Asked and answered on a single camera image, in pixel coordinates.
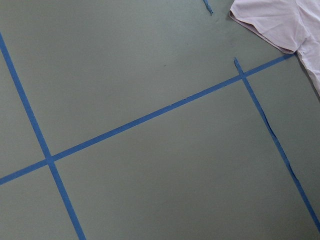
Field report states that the pink Snoopy t-shirt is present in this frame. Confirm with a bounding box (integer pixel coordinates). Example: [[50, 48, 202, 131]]
[[229, 0, 320, 91]]

